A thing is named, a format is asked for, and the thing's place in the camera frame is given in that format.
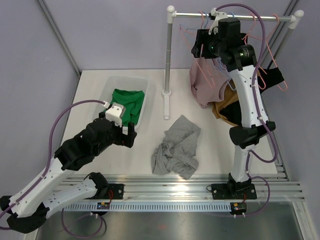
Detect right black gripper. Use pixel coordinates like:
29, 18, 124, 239
190, 29, 225, 59

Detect green tank top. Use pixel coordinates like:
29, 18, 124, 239
111, 88, 145, 127

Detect pink mauve tank top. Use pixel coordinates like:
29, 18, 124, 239
189, 57, 228, 109

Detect pink hanger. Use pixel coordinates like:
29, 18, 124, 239
243, 13, 288, 91
179, 11, 215, 89
242, 13, 267, 91

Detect grey tank top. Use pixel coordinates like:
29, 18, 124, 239
151, 115, 201, 180

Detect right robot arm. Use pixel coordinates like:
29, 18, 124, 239
191, 17, 276, 200

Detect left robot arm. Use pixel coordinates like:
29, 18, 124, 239
0, 112, 137, 234

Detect mustard brown tank top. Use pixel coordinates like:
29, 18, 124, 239
211, 84, 239, 127

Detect black tank top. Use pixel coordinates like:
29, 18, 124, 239
212, 67, 285, 126

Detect white plastic basket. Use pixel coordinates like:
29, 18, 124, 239
94, 75, 149, 133

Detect white metal clothes rack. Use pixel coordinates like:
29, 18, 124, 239
161, 0, 305, 120

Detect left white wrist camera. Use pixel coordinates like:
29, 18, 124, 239
103, 101, 126, 127

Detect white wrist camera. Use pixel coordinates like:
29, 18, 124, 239
208, 8, 228, 35
103, 101, 126, 127

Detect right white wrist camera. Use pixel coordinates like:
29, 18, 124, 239
208, 8, 228, 35

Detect white slotted cable duct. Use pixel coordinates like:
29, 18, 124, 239
64, 201, 231, 213

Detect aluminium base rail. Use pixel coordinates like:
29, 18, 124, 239
49, 162, 306, 202

